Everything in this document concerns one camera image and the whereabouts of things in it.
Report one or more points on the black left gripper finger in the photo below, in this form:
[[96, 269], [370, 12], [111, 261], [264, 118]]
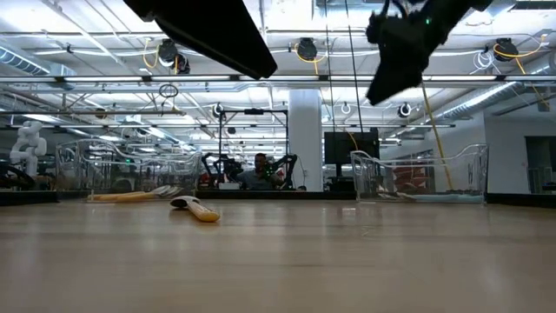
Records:
[[217, 30]]

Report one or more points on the clear plastic bin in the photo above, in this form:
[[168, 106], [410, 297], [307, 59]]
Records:
[[434, 174], [130, 169]]

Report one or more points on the white robot figure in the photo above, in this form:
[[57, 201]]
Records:
[[28, 148]]

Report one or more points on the black frame stand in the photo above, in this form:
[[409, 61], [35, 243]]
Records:
[[254, 112]]

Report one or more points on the person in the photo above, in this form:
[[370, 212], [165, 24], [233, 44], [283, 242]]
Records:
[[260, 174]]

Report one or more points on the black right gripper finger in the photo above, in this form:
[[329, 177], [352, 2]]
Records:
[[395, 78]]

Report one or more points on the black monitor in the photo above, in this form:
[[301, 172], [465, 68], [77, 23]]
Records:
[[347, 148]]

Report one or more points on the silver ceiling duct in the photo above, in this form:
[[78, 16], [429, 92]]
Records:
[[478, 97], [26, 65]]

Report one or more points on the black background robot arm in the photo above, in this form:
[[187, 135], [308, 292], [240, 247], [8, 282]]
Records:
[[221, 169], [286, 167]]

